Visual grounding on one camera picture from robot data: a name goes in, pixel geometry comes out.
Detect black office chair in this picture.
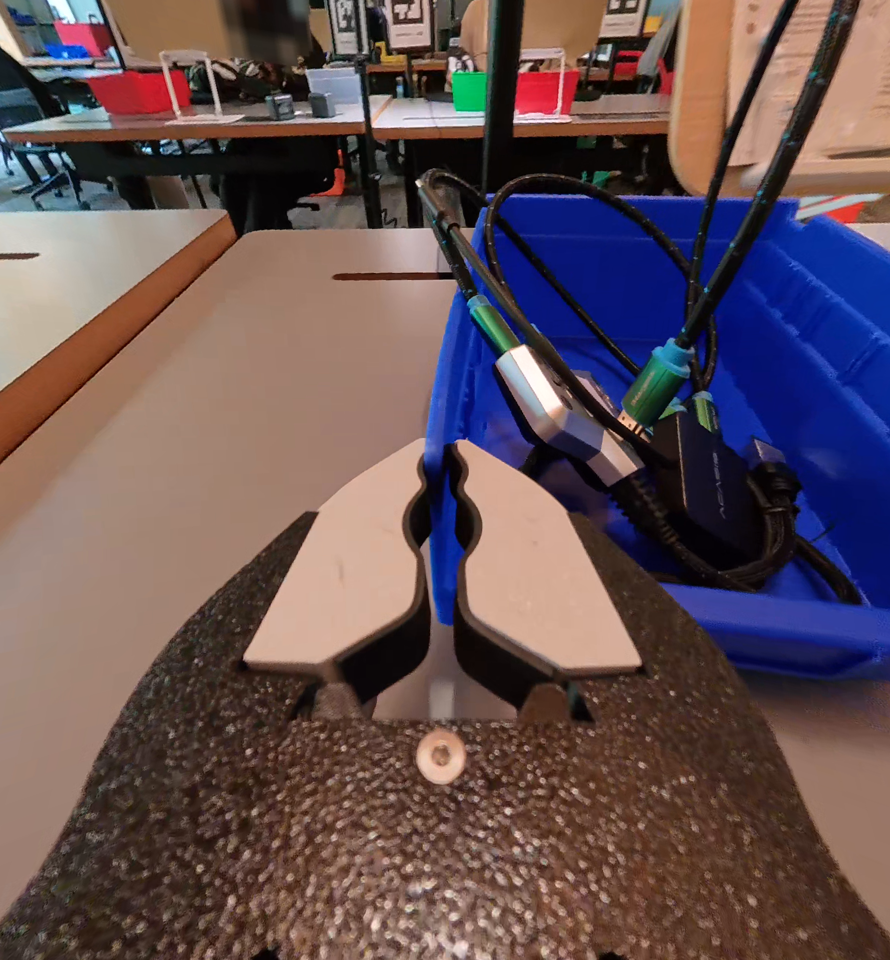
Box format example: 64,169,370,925
0,15,91,213

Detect black white tag placard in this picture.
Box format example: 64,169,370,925
325,0,371,58
601,0,660,40
385,0,435,51

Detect black vertical pole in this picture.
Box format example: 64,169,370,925
482,0,525,202

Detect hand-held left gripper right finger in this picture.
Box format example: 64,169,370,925
452,439,645,715

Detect red plastic bin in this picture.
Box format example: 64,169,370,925
85,69,192,116
514,69,582,116

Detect black square usb hub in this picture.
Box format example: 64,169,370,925
651,414,806,571

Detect silver usb adapter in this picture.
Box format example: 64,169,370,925
493,345,761,594

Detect small green bin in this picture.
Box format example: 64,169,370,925
451,69,489,114

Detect background work table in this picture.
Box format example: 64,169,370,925
372,93,677,226
2,93,395,230

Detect blue plastic bin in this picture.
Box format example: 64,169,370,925
424,193,890,687

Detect white wire frame stand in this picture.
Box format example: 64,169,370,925
514,46,575,123
157,48,225,126

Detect clear plastic box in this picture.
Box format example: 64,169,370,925
306,67,365,106

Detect braided cable green plugs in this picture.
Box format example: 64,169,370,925
617,0,863,444
415,168,719,391

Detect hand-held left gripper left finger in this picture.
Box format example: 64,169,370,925
242,437,434,705

